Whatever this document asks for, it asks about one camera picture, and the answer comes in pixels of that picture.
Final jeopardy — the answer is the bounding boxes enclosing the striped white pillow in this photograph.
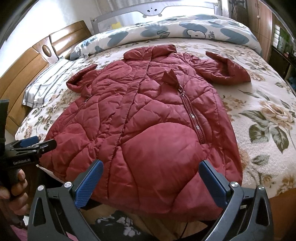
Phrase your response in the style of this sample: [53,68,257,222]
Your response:
[22,58,83,108]

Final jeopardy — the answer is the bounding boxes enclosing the floral bed cover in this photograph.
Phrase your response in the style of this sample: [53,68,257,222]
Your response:
[14,37,296,200]

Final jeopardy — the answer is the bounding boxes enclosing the red quilted puffer jacket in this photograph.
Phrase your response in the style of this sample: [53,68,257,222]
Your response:
[40,45,250,221]

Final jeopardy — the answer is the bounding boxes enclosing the wooden headboard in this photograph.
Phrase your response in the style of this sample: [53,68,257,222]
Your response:
[1,20,91,136]

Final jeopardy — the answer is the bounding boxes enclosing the dark side desk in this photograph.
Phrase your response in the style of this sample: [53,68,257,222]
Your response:
[268,46,295,91]

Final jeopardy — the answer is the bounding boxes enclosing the person's left hand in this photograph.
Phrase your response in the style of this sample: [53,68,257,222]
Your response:
[1,169,29,219]

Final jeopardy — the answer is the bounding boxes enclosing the wooden wardrobe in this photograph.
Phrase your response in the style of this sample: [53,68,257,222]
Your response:
[229,0,273,62]

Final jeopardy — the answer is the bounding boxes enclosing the blue heart patterned duvet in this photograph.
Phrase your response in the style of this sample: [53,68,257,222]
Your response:
[69,14,262,61]

